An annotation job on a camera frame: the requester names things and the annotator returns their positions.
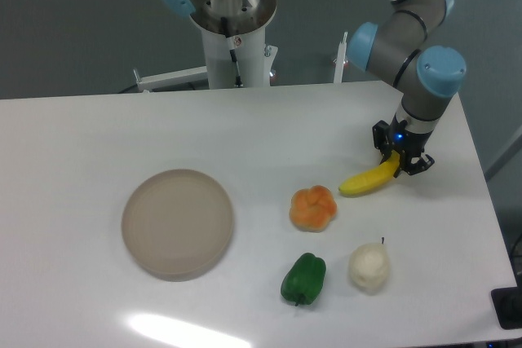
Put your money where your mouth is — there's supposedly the white right support bracket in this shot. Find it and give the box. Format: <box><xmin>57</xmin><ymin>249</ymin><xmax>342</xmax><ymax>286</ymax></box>
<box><xmin>333</xmin><ymin>31</ymin><xmax>348</xmax><ymax>84</ymax></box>

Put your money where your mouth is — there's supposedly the black pedestal cable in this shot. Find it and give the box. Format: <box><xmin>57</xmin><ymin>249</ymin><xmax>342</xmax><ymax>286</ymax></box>
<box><xmin>219</xmin><ymin>16</ymin><xmax>244</xmax><ymax>88</ymax></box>

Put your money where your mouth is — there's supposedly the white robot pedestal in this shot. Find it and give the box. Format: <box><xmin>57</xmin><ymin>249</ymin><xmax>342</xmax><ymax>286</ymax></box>
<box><xmin>191</xmin><ymin>0</ymin><xmax>278</xmax><ymax>89</ymax></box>

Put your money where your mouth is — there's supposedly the white support bracket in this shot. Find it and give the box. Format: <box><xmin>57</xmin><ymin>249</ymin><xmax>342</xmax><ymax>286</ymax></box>
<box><xmin>133</xmin><ymin>66</ymin><xmax>207</xmax><ymax>92</ymax></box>
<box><xmin>333</xmin><ymin>31</ymin><xmax>348</xmax><ymax>84</ymax></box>

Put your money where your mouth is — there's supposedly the green bell pepper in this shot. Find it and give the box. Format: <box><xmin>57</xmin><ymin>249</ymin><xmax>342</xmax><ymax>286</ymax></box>
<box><xmin>280</xmin><ymin>253</ymin><xmax>326</xmax><ymax>306</ymax></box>

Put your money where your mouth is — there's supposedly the orange knotted bread roll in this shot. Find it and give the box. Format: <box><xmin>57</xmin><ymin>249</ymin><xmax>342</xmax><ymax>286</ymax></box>
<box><xmin>289</xmin><ymin>185</ymin><xmax>338</xmax><ymax>232</ymax></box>

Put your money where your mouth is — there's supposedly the yellow banana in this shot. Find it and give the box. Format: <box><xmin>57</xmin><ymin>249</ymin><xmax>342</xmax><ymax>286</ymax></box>
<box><xmin>338</xmin><ymin>152</ymin><xmax>400</xmax><ymax>196</ymax></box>

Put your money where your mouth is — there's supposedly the black box at table edge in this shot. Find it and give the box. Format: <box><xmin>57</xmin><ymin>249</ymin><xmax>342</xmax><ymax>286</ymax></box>
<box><xmin>491</xmin><ymin>287</ymin><xmax>521</xmax><ymax>330</ymax></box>

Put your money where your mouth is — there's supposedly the white pear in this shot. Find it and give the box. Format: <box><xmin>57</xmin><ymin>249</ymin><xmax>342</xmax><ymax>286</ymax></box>
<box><xmin>347</xmin><ymin>237</ymin><xmax>391</xmax><ymax>294</ymax></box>

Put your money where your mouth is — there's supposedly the white left support bracket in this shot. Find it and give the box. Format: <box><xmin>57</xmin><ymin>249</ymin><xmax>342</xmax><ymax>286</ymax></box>
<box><xmin>133</xmin><ymin>66</ymin><xmax>207</xmax><ymax>92</ymax></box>

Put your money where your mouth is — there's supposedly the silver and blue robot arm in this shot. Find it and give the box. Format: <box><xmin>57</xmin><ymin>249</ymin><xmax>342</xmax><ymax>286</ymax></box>
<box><xmin>162</xmin><ymin>0</ymin><xmax>467</xmax><ymax>175</ymax></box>

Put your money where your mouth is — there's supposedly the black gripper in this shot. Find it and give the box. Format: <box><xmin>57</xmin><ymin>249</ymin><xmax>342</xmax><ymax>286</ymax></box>
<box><xmin>372</xmin><ymin>113</ymin><xmax>436</xmax><ymax>178</ymax></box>

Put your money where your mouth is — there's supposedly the beige round plate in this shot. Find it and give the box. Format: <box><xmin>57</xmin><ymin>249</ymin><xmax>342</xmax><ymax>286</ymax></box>
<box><xmin>121</xmin><ymin>169</ymin><xmax>235</xmax><ymax>281</ymax></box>

